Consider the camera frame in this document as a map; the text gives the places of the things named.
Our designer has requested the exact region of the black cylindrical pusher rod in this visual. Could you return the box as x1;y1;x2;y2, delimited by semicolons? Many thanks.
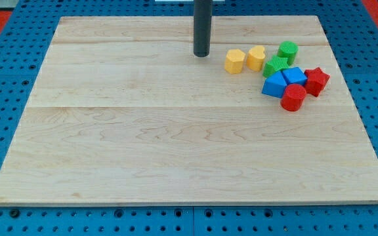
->
193;0;213;58

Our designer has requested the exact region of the blue triangle block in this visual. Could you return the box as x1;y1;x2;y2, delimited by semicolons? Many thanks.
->
262;71;287;98

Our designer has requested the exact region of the red star block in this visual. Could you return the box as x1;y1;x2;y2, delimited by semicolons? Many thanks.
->
304;67;330;97

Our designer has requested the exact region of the light wooden board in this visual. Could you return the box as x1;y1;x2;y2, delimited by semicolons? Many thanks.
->
0;16;378;207

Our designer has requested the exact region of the red cylinder block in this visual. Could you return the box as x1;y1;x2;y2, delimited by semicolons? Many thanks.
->
280;84;306;111

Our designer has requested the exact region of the yellow hexagon block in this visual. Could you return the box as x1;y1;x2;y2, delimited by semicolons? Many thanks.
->
224;49;245;74

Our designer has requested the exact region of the blue cube block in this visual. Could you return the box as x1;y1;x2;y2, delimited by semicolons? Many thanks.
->
282;67;307;86

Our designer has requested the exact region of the green cylinder block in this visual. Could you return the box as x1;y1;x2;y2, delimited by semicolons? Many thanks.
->
277;41;299;66

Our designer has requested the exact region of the yellow heart block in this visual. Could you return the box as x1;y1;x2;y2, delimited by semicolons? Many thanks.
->
246;45;266;71

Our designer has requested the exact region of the green star block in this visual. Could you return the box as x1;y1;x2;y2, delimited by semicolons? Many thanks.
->
262;55;289;78

